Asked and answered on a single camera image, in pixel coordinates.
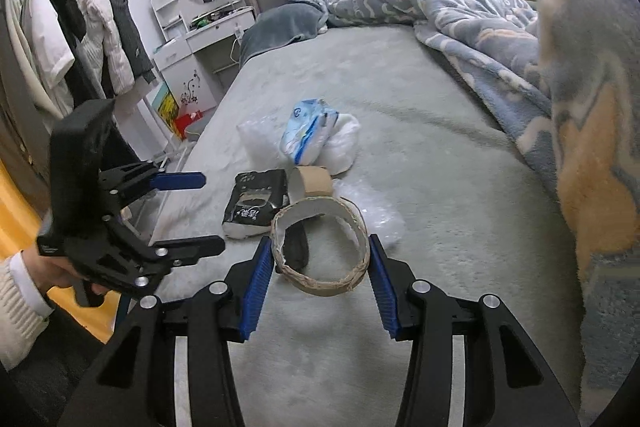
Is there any blue white tissue packet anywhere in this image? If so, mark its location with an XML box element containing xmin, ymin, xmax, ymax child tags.
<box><xmin>279</xmin><ymin>99</ymin><xmax>341</xmax><ymax>162</ymax></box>

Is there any black flat strip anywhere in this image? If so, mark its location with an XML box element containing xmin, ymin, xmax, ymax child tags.
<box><xmin>281</xmin><ymin>224</ymin><xmax>310</xmax><ymax>272</ymax></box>

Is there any person's left hand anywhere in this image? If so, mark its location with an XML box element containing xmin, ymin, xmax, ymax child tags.
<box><xmin>37</xmin><ymin>257</ymin><xmax>108</xmax><ymax>300</ymax></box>

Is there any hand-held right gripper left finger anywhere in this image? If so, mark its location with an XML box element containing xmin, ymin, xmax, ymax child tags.
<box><xmin>57</xmin><ymin>237</ymin><xmax>275</xmax><ymax>427</ymax></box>

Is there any large cardboard tape ring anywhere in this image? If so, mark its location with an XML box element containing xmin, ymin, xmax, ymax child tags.
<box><xmin>270</xmin><ymin>196</ymin><xmax>372</xmax><ymax>299</ymax></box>

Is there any yellow curtain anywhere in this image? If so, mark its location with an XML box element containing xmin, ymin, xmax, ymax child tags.
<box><xmin>0</xmin><ymin>157</ymin><xmax>126</xmax><ymax>343</ymax></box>

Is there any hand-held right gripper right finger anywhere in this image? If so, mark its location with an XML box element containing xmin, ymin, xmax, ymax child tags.
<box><xmin>367</xmin><ymin>234</ymin><xmax>583</xmax><ymax>427</ymax></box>

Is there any red box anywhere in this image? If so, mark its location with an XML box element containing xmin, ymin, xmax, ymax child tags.
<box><xmin>172</xmin><ymin>109</ymin><xmax>203</xmax><ymax>140</ymax></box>

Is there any dark hanging garment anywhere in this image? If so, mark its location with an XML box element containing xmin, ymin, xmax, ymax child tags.
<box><xmin>92</xmin><ymin>0</ymin><xmax>158</xmax><ymax>85</ymax></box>

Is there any small cardboard tube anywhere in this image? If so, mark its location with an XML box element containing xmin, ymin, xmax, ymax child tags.
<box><xmin>290</xmin><ymin>165</ymin><xmax>336</xmax><ymax>200</ymax></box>

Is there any white hanging shirt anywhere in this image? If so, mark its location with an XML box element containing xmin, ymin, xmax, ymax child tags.
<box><xmin>22</xmin><ymin>0</ymin><xmax>76</xmax><ymax>118</ymax></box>

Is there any white dressing table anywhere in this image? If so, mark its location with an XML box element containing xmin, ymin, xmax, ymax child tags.
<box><xmin>150</xmin><ymin>0</ymin><xmax>258</xmax><ymax>112</ymax></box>

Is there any white crumpled plastic bag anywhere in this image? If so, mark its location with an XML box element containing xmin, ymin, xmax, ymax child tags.
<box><xmin>320</xmin><ymin>112</ymin><xmax>362</xmax><ymax>175</ymax></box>

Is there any white puffer jacket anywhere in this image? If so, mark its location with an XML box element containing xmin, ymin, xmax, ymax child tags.
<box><xmin>70</xmin><ymin>0</ymin><xmax>136</xmax><ymax>95</ymax></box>

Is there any person's left forearm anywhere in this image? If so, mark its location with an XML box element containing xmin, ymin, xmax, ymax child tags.
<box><xmin>0</xmin><ymin>249</ymin><xmax>56</xmax><ymax>370</ymax></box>

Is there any colourful picture board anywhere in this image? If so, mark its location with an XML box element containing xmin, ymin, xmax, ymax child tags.
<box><xmin>156</xmin><ymin>87</ymin><xmax>180</xmax><ymax>122</ymax></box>

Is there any clear plastic bag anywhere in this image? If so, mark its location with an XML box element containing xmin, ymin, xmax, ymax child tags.
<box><xmin>236</xmin><ymin>116</ymin><xmax>293</xmax><ymax>170</ymax></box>

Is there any grey blue pillow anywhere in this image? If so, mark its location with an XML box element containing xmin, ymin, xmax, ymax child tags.
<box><xmin>239</xmin><ymin>3</ymin><xmax>328</xmax><ymax>68</ymax></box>

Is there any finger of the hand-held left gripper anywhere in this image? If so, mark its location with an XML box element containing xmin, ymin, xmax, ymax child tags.
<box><xmin>135</xmin><ymin>235</ymin><xmax>227</xmax><ymax>275</ymax></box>
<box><xmin>97</xmin><ymin>161</ymin><xmax>207</xmax><ymax>208</ymax></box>

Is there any blue patterned fleece blanket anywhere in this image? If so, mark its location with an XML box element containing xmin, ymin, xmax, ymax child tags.
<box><xmin>267</xmin><ymin>0</ymin><xmax>636</xmax><ymax>413</ymax></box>

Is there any grey bed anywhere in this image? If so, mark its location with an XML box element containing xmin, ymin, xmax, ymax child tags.
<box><xmin>117</xmin><ymin>0</ymin><xmax>591</xmax><ymax>427</ymax></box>

